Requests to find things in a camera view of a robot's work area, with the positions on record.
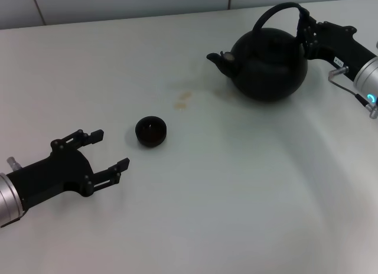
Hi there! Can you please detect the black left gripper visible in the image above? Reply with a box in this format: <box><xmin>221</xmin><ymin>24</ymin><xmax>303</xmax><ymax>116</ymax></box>
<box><xmin>5</xmin><ymin>129</ymin><xmax>131</xmax><ymax>210</ymax></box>

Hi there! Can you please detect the left gripper silver plug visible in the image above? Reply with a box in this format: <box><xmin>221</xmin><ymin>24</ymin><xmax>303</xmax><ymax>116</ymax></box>
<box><xmin>6</xmin><ymin>156</ymin><xmax>22</xmax><ymax>172</ymax></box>

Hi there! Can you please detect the small black teacup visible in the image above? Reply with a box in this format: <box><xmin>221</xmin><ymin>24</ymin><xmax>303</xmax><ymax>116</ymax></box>
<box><xmin>135</xmin><ymin>116</ymin><xmax>168</xmax><ymax>148</ymax></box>

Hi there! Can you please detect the black round teapot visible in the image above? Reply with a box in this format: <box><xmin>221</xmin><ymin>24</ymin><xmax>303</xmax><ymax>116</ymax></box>
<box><xmin>206</xmin><ymin>2</ymin><xmax>308</xmax><ymax>103</ymax></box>

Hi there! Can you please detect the right gripper cable silver plug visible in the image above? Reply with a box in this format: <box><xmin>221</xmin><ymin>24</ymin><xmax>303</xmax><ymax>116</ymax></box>
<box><xmin>328</xmin><ymin>66</ymin><xmax>378</xmax><ymax>120</ymax></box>

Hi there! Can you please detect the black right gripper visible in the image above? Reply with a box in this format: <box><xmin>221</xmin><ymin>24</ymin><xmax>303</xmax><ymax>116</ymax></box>
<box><xmin>296</xmin><ymin>8</ymin><xmax>378</xmax><ymax>80</ymax></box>

